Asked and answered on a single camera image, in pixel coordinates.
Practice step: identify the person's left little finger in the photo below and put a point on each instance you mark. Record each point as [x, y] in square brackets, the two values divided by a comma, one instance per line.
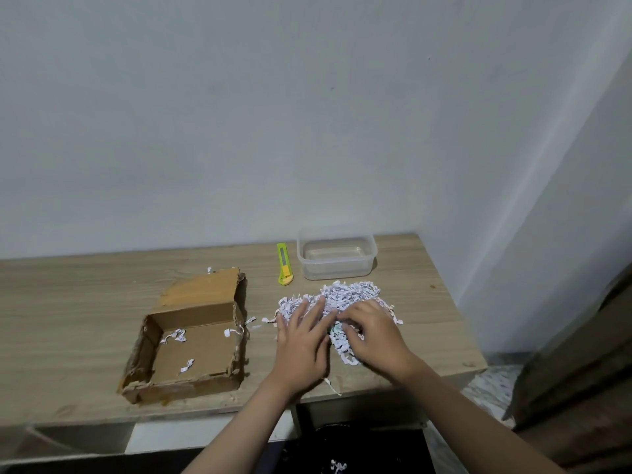
[281, 324]

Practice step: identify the yellow utility knife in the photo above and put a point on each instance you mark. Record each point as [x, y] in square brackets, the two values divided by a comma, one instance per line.
[284, 264]

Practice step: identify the brown wooden door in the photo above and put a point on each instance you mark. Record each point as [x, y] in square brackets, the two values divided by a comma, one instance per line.
[577, 380]

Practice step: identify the clear plastic food container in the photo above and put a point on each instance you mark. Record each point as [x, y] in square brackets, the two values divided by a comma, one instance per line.
[337, 254]

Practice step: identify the white paper shreds clump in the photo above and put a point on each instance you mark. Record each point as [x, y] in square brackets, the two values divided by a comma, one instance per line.
[338, 466]

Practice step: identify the small white paper shred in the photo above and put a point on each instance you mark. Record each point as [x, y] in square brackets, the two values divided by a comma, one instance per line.
[187, 365]

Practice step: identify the pile of shredded white paper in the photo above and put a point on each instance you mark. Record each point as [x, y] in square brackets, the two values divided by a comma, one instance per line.
[345, 293]

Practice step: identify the black waste bin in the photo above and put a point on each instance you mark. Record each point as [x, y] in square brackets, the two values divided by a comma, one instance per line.
[355, 446]

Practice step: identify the person's right forearm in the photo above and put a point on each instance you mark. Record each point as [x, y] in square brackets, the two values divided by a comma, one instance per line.
[474, 424]

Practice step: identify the open brown cardboard box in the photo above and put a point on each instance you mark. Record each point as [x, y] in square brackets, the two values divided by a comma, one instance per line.
[197, 350]

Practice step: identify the person's right fingers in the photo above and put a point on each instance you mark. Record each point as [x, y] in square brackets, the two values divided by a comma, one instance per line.
[358, 318]

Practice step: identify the curled white paper shred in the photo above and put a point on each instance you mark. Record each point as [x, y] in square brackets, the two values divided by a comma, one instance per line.
[174, 335]

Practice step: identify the person's right hand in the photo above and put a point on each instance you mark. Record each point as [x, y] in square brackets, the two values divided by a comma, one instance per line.
[380, 340]

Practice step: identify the person's left middle finger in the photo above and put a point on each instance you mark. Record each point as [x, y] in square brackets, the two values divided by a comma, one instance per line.
[314, 313]

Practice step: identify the long white paper shred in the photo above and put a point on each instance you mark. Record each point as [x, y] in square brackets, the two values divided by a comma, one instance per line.
[332, 386]

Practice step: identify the person's left hand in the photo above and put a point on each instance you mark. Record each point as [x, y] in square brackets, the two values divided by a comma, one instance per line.
[298, 352]

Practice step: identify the person's left forearm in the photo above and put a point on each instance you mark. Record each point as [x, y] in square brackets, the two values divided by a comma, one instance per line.
[237, 429]

